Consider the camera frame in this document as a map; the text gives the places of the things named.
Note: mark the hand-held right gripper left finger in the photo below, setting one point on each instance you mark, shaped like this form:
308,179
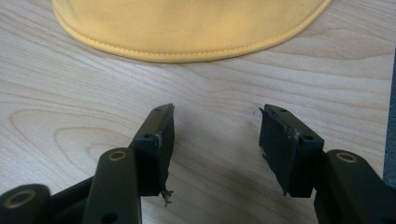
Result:
154,149

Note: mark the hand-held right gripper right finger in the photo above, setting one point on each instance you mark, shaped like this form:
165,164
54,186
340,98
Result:
288,149

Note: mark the yellow fabric cap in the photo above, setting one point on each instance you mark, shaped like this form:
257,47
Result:
186,25

